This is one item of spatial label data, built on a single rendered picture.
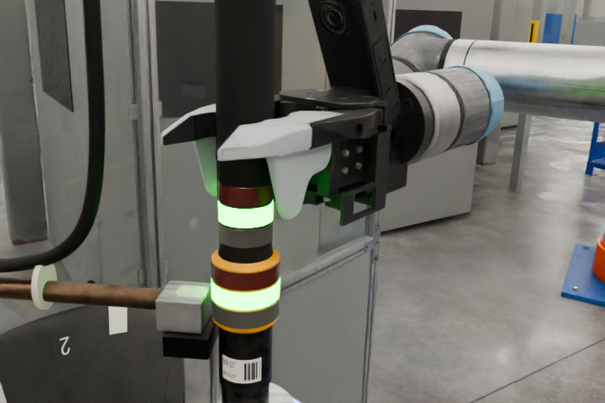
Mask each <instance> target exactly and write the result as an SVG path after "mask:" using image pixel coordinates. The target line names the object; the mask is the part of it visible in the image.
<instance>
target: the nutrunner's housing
mask: <svg viewBox="0 0 605 403"><path fill-rule="evenodd" d="M272 335H273V325H272V326H271V327H269V328H267V329H265V330H262V331H260V332H256V333H250V334H239V333H232V332H229V331H227V330H224V329H222V328H221V327H219V377H220V384H221V403H269V383H270V382H271V380H272Z"/></svg>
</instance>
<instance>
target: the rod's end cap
mask: <svg viewBox="0 0 605 403"><path fill-rule="evenodd" d="M206 289H207V287H204V286H191V285H181V286H180V288H178V289H177V290H176V293H177V296H184V297H196V298H202V296H203V295H204V296H205V300H208V302H205V303H206V305H207V304H209V303H211V293H210V291H209V290H206ZM208 293H209V294H210V295H208ZM206 297H208V298H209V299H208V298H207V299H206ZM205 303H204V306H206V305H205ZM207 306H208V305H207ZM207 306H206V308H207Z"/></svg>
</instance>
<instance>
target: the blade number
mask: <svg viewBox="0 0 605 403"><path fill-rule="evenodd" d="M52 340H53V345H54V352H55V358H56V364H58V363H63V362H66V361H69V360H72V359H76V358H77V340H76V330H75V329H73V330H70V331H67V332H64V333H61V334H57V335H54V336H52Z"/></svg>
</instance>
